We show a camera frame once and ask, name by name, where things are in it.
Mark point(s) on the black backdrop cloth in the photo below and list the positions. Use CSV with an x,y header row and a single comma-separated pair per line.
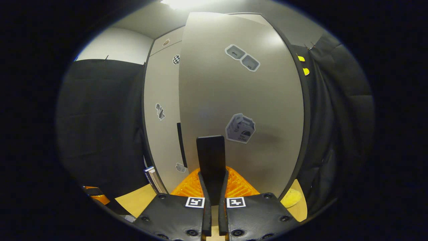
x,y
100,127

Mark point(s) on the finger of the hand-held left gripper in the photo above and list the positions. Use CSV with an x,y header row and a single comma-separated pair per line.
x,y
100,198

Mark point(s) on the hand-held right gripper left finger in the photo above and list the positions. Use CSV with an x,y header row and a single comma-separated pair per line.
x,y
207,214

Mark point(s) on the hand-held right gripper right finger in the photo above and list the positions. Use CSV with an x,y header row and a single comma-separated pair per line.
x,y
222,214

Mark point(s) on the blue and white books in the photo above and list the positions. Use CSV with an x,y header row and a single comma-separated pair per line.
x,y
153,179

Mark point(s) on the grey double-door shoe cabinet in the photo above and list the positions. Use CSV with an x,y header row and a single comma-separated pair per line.
x,y
143,100

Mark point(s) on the grey cabinet drawer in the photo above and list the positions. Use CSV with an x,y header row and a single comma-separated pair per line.
x,y
172,47

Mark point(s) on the yellow round object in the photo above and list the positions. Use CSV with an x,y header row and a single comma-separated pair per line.
x,y
291,198

